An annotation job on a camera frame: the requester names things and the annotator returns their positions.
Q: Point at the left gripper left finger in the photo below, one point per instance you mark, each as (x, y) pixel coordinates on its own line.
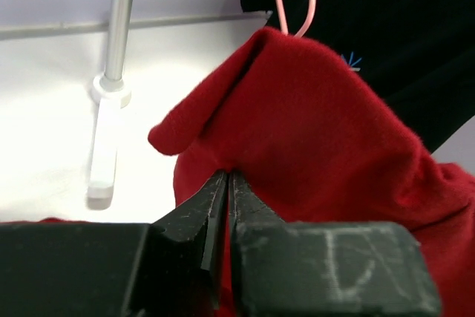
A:
(167, 268)

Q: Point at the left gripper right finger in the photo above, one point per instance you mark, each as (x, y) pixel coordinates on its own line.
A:
(323, 269)

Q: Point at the red t shirt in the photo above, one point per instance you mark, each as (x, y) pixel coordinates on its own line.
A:
(317, 144)

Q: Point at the black t shirt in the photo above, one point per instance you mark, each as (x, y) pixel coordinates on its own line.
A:
(417, 56)

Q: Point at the white clothes rack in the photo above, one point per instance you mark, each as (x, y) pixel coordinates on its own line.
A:
(111, 94)

